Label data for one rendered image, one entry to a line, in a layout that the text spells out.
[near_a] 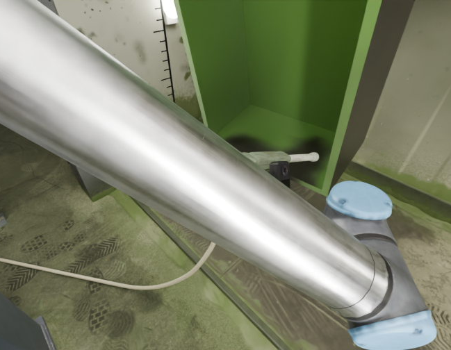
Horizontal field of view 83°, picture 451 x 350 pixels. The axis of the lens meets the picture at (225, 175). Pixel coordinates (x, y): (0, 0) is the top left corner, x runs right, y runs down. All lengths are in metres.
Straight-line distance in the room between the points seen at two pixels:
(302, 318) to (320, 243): 0.96
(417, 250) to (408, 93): 0.86
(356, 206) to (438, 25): 1.62
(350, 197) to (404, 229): 1.24
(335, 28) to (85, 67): 0.96
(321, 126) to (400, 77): 0.71
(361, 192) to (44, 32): 0.42
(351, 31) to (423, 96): 0.86
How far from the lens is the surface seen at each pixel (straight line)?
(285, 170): 0.59
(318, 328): 1.21
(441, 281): 1.56
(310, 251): 0.26
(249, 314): 1.18
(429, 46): 1.92
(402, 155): 1.77
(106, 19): 1.45
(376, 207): 0.44
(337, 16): 1.07
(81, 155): 0.20
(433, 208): 1.80
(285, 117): 1.35
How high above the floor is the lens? 1.14
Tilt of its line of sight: 40 degrees down
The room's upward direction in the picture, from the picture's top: straight up
